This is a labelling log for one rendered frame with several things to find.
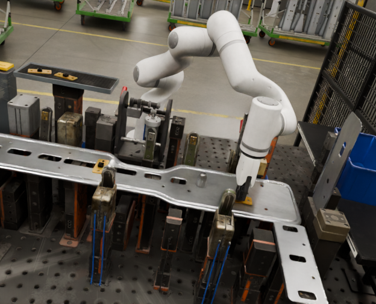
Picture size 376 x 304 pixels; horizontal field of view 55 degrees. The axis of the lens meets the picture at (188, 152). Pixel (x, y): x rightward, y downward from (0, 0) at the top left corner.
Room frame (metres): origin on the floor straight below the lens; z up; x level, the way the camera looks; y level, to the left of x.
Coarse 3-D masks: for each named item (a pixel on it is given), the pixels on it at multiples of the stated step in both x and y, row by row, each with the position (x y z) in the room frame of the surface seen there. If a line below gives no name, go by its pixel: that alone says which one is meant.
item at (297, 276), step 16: (288, 224) 0.88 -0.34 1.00; (288, 240) 0.81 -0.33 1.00; (304, 240) 0.82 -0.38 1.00; (288, 256) 0.74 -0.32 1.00; (304, 256) 0.76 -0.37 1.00; (288, 272) 0.69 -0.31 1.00; (304, 272) 0.70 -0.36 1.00; (288, 288) 0.63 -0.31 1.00; (304, 288) 0.64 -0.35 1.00; (320, 288) 0.65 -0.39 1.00
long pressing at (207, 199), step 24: (0, 144) 1.01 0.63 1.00; (24, 144) 1.04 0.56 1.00; (48, 144) 1.07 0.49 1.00; (0, 168) 0.89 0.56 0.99; (24, 168) 0.91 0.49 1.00; (48, 168) 0.93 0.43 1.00; (72, 168) 0.95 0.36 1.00; (120, 168) 1.01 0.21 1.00; (144, 168) 1.03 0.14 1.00; (168, 168) 1.06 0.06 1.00; (192, 168) 1.09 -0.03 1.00; (144, 192) 0.91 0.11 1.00; (168, 192) 0.92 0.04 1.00; (192, 192) 0.95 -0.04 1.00; (216, 192) 0.97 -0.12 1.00; (264, 192) 1.03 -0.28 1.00; (288, 192) 1.06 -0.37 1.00; (240, 216) 0.89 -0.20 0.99; (264, 216) 0.90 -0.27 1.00; (288, 216) 0.92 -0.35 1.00
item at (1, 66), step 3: (0, 63) 1.32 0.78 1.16; (3, 63) 1.33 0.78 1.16; (6, 63) 1.34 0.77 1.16; (9, 63) 1.34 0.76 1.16; (0, 66) 1.29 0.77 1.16; (3, 66) 1.30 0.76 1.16; (6, 66) 1.30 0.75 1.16; (9, 66) 1.31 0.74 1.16; (12, 66) 1.34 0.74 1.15; (0, 69) 1.29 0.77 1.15; (3, 69) 1.29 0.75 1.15; (6, 69) 1.29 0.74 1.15
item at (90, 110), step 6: (90, 108) 1.21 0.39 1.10; (96, 108) 1.22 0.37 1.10; (90, 114) 1.18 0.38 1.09; (96, 114) 1.18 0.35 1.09; (84, 120) 1.18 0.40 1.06; (90, 120) 1.18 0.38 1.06; (96, 120) 1.18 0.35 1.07; (90, 126) 1.19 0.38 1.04; (90, 132) 1.19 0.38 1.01; (90, 138) 1.19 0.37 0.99; (90, 144) 1.19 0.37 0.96; (90, 186) 1.19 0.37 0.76; (90, 192) 1.21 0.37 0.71
